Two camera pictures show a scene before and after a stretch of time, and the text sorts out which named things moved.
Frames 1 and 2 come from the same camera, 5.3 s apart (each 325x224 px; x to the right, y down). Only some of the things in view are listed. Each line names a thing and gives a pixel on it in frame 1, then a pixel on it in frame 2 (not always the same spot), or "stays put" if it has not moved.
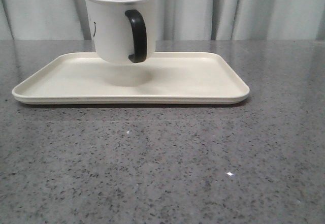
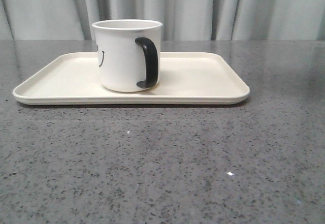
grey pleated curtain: [185, 9] stays put
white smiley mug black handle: [123, 27] to [129, 54]
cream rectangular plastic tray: [178, 78] stays put
